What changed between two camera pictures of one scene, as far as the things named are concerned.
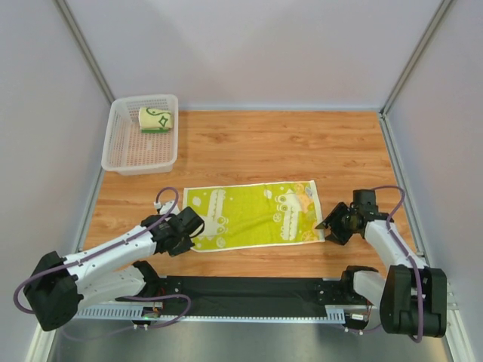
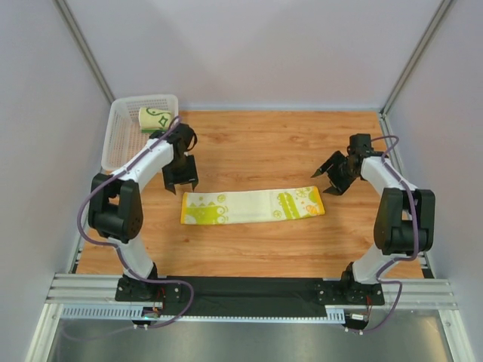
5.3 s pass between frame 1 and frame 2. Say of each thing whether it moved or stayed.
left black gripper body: moved
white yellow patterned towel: moved
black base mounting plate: stayed
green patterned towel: stayed
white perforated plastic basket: stayed
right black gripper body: moved
